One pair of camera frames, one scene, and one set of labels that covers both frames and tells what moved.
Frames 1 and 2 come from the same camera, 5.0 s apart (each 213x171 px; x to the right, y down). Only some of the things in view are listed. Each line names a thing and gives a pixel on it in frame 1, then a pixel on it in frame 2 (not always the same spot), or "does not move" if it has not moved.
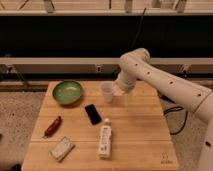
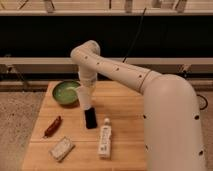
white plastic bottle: [105, 139] does not move
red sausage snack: [54, 127] does not move
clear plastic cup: [108, 88] → [85, 92]
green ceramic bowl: [67, 92] does not move
